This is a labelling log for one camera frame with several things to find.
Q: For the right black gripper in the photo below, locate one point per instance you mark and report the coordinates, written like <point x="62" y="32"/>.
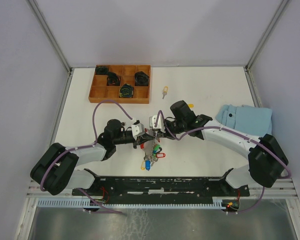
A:
<point x="166" y="134"/>

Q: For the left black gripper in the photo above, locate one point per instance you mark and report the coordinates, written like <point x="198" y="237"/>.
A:
<point x="141" y="139"/>

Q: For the green key tag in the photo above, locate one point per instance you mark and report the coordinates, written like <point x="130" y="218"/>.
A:
<point x="156" y="148"/>

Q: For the blue key tag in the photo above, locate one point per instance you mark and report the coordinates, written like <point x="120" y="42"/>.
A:
<point x="147" y="165"/>

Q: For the yellow key tag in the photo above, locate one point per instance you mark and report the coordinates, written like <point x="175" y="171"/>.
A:
<point x="143" y="166"/>

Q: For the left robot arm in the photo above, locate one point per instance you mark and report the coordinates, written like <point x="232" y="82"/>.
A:
<point x="55" y="171"/>

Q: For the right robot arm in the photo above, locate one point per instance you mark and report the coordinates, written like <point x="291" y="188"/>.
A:
<point x="266" y="160"/>

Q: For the yellow tag key upper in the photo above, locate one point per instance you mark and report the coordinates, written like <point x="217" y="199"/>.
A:
<point x="164" y="92"/>

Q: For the wooden compartment tray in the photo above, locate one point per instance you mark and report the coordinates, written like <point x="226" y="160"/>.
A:
<point x="125" y="84"/>

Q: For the light blue cloth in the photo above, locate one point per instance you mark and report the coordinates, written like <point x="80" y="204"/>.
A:
<point x="247" y="119"/>

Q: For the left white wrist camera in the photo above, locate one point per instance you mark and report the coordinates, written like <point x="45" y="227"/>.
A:
<point x="137" y="129"/>

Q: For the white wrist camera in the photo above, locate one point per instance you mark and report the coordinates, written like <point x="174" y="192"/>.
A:
<point x="137" y="129"/>
<point x="156" y="122"/>

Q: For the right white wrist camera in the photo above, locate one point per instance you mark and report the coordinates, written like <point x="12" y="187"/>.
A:
<point x="156" y="122"/>

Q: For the white cable duct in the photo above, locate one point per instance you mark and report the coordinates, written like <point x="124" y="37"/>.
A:
<point x="49" y="202"/>

